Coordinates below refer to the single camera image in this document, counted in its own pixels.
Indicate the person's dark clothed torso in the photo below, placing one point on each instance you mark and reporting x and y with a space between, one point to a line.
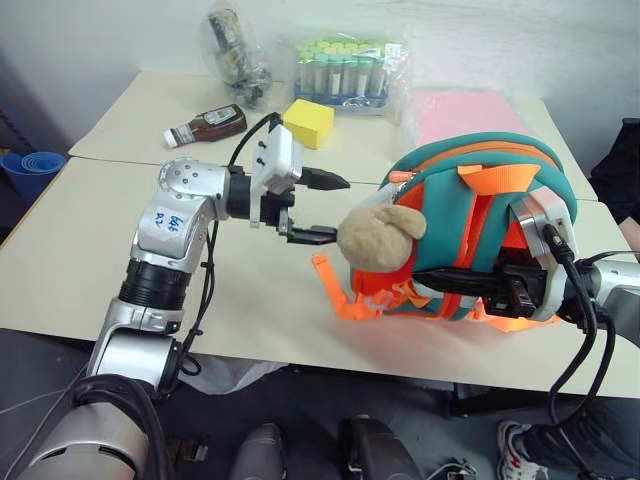
620 170

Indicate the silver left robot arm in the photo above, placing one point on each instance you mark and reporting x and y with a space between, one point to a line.
160 225

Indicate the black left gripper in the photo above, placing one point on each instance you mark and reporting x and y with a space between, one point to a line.
276 210

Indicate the black rounded shape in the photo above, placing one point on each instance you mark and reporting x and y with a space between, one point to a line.
375 450

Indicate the dark metal table frame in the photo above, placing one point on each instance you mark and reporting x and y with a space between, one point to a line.
400 387

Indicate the yellow foam block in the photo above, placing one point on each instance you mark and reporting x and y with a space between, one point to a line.
307 125

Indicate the blue stacked cups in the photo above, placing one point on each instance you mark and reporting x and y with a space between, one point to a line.
35 167

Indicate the beige plush toy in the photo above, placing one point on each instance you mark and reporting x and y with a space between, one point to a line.
375 240

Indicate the grey rounded shape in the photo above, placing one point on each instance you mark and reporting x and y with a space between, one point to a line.
260 455

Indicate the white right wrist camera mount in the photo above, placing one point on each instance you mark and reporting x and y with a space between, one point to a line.
555 210

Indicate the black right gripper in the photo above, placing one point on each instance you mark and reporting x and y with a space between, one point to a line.
517 290

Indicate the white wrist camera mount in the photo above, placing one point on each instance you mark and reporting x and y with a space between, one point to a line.
555 210
280 155

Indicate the white and red sneaker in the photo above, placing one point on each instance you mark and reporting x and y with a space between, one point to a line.
512 450

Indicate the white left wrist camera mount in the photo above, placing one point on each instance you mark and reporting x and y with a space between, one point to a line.
280 155

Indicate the orange and teal backpack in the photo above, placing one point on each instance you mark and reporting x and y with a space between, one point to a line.
450 170

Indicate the brown sauce bottle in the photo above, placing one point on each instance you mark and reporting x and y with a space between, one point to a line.
215 125

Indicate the clear bag with dark bottle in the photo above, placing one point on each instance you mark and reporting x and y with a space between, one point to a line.
235 55

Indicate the person's bare forearm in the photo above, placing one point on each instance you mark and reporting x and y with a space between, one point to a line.
631 240

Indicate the pink sheet in plastic sleeve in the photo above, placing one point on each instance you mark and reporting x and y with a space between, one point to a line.
465 115

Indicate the bagged test tube rack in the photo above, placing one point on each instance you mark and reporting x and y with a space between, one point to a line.
340 70

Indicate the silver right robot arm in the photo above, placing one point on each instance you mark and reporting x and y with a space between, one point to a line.
620 287

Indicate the person's dark trouser leg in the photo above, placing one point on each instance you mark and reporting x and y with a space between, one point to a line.
600 440

